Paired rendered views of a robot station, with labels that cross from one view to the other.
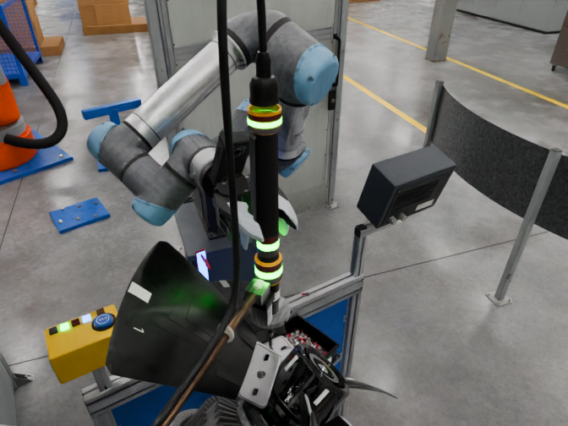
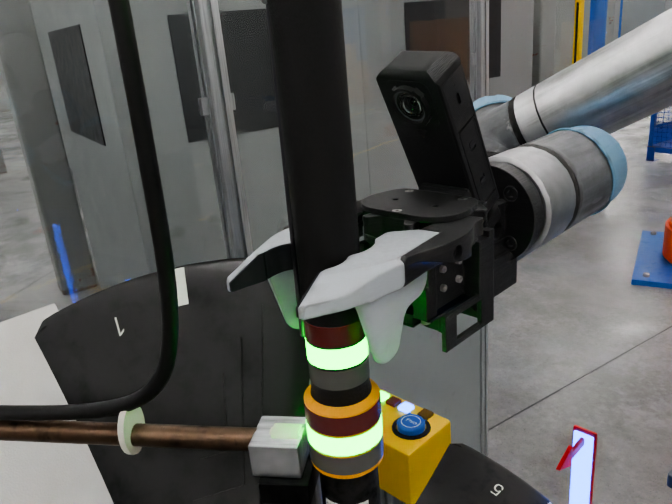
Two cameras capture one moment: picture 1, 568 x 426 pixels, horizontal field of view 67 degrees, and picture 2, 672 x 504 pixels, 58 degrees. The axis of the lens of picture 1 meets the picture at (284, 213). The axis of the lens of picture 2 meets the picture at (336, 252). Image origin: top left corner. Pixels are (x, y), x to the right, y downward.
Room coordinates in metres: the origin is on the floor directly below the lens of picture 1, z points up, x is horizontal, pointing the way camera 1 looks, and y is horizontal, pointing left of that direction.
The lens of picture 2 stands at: (0.46, -0.26, 1.62)
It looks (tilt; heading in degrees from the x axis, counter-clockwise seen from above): 20 degrees down; 77
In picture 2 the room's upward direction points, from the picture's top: 5 degrees counter-clockwise
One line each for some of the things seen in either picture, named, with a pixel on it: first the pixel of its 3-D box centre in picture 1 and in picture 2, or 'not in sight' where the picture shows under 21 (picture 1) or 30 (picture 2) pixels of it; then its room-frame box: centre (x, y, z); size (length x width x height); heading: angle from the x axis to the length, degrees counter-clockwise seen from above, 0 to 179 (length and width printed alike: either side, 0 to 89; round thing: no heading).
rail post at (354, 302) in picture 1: (345, 361); not in sight; (1.10, -0.24, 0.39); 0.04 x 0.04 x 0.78; 31
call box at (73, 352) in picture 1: (89, 344); (389, 444); (0.67, 0.46, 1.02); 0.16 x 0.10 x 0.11; 121
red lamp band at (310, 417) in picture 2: (268, 260); (342, 403); (0.52, 0.02, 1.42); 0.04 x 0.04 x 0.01
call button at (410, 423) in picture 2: (103, 320); (411, 425); (0.70, 0.42, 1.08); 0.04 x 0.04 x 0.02
